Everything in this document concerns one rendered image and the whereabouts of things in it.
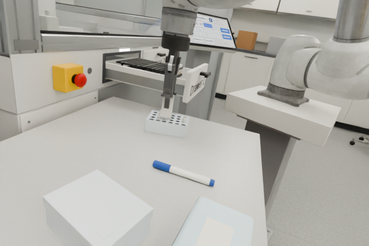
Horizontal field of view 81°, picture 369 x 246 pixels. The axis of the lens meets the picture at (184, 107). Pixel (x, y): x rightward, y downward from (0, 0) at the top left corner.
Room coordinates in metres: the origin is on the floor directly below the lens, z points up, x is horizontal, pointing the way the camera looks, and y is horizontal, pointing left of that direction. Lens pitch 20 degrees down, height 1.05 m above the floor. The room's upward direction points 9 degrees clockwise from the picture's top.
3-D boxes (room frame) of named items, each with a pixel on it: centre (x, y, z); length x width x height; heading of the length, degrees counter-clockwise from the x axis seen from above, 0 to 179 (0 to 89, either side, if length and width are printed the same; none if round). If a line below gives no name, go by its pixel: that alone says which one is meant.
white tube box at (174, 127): (0.61, 0.04, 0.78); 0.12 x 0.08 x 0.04; 88
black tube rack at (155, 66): (0.90, 0.16, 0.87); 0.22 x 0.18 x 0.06; 76
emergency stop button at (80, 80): (0.59, 0.31, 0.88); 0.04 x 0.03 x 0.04; 166
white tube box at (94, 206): (0.23, 0.10, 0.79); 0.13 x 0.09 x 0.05; 60
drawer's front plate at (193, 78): (0.85, -0.03, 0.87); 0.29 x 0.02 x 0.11; 166
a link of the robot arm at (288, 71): (0.96, -0.44, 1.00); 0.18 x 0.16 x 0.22; 34
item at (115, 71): (0.90, 0.17, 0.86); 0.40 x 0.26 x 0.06; 76
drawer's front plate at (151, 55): (1.23, 0.20, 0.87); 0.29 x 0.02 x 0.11; 166
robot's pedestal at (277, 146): (0.97, -0.44, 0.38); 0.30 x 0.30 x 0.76; 53
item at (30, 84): (1.08, 0.74, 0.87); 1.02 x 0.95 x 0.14; 166
